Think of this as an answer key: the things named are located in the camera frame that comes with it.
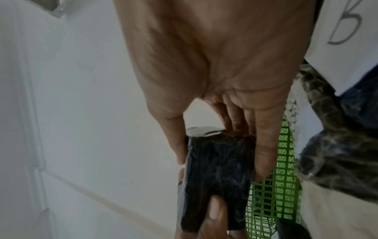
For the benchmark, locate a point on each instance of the person's right hand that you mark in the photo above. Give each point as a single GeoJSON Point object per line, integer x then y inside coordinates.
{"type": "Point", "coordinates": [212, 46]}

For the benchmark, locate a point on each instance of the person's left hand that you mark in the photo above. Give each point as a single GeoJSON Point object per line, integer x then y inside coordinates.
{"type": "Point", "coordinates": [217, 217]}

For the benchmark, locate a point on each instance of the green plastic mesh basket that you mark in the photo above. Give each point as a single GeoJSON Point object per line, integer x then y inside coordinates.
{"type": "Point", "coordinates": [285, 191]}

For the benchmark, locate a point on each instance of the pile of black packets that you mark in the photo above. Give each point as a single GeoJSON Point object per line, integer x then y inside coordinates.
{"type": "Point", "coordinates": [339, 151]}

